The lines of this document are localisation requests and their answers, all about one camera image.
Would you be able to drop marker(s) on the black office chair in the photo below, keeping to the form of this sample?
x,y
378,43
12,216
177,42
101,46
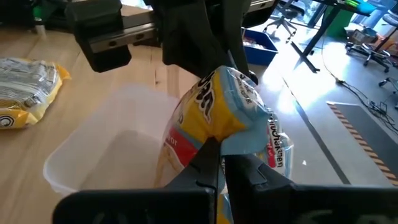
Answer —
x,y
290,13
373,54

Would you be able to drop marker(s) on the blue less-sodium chicken ramen packet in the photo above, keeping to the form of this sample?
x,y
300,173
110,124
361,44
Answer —
x,y
217,109
280,149

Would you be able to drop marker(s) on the yellow creamy chicken ramen packet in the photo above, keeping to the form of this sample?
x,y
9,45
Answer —
x,y
28,93

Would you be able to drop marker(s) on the green box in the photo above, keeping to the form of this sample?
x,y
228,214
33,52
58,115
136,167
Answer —
x,y
340,23

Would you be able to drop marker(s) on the black hazard-striped floor mat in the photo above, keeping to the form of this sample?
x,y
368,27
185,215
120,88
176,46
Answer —
x,y
373,137

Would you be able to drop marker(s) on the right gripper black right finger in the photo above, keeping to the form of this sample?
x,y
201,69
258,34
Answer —
x,y
280,205

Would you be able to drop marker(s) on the stack of colourful packets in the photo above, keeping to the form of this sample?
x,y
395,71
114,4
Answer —
x,y
253,43

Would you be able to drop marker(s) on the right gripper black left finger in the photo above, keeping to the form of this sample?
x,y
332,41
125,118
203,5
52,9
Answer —
x,y
171,205

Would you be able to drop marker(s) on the clear white plastic bin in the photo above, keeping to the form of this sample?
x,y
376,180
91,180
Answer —
x,y
109,149

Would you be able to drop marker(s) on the blue storage crate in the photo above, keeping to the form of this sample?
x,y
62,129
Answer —
x,y
261,54

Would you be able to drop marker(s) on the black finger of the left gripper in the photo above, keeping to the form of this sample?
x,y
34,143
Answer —
x,y
186,37
233,25

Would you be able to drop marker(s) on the black desk frame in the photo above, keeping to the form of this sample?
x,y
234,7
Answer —
x,y
320,31

